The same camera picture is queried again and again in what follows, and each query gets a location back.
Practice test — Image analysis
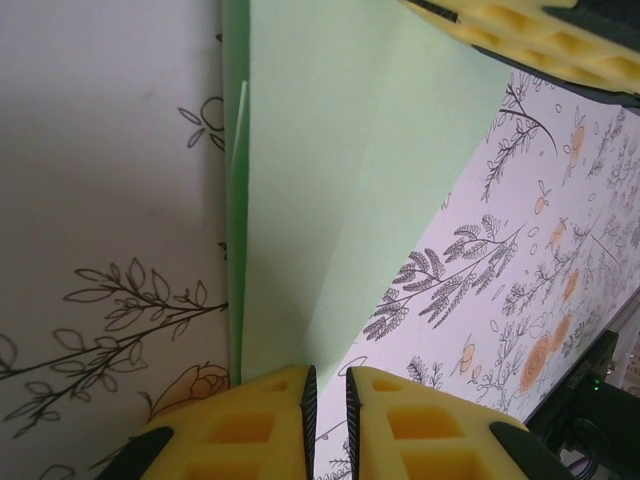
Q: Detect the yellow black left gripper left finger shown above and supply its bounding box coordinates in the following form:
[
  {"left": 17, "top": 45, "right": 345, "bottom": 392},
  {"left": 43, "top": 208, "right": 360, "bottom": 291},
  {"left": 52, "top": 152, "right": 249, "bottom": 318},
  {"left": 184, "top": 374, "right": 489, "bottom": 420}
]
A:
[{"left": 94, "top": 364, "right": 319, "bottom": 480}]

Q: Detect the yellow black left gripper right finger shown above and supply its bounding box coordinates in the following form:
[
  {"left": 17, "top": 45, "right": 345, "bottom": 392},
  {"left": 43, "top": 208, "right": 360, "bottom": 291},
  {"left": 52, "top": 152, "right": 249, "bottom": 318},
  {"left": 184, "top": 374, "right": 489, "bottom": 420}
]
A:
[{"left": 344, "top": 367, "right": 571, "bottom": 480}]

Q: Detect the floral table mat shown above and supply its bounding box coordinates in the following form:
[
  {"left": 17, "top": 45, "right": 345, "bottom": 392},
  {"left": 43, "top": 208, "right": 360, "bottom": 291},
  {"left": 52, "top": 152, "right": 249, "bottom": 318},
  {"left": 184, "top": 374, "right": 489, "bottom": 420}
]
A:
[{"left": 0, "top": 0, "right": 640, "bottom": 480}]

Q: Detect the light green cloth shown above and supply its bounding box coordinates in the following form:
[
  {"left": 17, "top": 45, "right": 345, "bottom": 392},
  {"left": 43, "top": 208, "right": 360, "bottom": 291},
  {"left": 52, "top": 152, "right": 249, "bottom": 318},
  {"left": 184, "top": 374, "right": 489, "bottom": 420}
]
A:
[{"left": 219, "top": 0, "right": 511, "bottom": 391}]

